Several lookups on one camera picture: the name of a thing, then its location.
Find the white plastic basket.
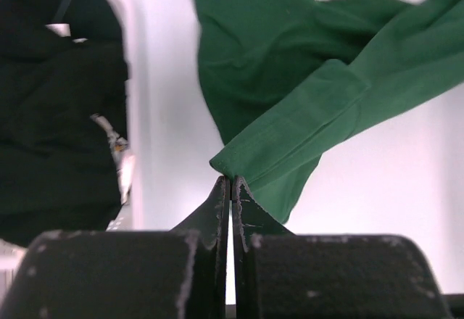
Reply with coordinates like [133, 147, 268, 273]
[0, 0, 152, 291]

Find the black t shirt in basket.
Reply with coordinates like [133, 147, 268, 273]
[0, 0, 130, 247]

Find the green t shirt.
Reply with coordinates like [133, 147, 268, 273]
[194, 0, 463, 223]

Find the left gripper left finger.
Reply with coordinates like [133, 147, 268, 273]
[1, 177, 231, 318]

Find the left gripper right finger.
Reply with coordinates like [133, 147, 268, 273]
[231, 177, 452, 318]

